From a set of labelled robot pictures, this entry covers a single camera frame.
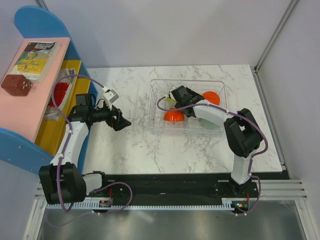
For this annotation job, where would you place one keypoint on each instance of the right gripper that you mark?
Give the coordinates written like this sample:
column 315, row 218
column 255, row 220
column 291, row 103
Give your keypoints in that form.
column 192, row 93

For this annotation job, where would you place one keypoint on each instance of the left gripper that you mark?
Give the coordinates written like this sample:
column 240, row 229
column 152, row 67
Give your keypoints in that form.
column 121, row 122

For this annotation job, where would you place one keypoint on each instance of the lime green bowl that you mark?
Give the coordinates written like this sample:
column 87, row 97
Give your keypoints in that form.
column 168, row 99

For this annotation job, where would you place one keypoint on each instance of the orange bowl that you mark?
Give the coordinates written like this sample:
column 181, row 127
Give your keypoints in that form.
column 212, row 97
column 173, row 115

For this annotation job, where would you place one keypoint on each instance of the pale green ceramic bowl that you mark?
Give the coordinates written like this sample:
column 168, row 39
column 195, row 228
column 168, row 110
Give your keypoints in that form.
column 208, row 124

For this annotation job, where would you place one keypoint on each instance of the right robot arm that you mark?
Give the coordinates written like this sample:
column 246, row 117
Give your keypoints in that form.
column 241, row 129

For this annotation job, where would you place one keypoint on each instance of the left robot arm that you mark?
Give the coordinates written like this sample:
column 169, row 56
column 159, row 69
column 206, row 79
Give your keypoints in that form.
column 61, row 180

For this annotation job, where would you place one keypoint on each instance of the red white book on shelf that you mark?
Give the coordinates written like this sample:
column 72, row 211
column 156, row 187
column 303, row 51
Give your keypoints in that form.
column 61, row 93

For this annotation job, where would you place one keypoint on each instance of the grey patterned cloth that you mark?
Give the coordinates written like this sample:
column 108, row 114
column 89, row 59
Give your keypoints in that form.
column 70, row 72

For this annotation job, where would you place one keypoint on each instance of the paperback book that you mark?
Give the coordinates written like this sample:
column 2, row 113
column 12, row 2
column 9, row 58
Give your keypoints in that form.
column 36, row 60

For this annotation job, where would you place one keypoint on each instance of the dark red box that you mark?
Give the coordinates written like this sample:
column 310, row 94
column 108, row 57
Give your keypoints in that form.
column 16, row 85

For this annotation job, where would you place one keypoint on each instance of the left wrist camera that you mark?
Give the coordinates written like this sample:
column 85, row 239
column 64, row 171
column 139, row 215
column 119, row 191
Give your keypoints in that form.
column 110, row 96

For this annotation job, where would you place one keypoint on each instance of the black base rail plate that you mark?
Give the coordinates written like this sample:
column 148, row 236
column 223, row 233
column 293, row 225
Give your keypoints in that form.
column 174, row 189

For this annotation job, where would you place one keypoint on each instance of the white cable duct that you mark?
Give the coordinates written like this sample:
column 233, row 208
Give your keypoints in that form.
column 103, row 205

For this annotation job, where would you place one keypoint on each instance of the aluminium frame post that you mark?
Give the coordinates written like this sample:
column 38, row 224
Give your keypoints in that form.
column 276, row 34

